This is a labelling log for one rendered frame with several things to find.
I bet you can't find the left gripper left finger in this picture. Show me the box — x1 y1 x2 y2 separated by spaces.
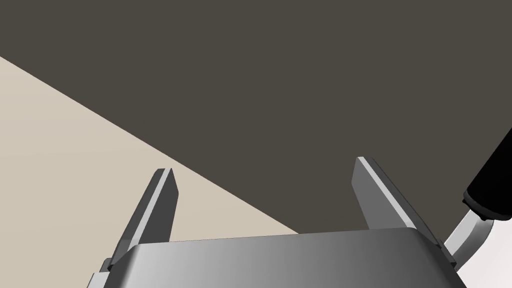
102 167 180 274

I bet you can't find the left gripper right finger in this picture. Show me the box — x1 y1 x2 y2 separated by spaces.
351 156 458 268

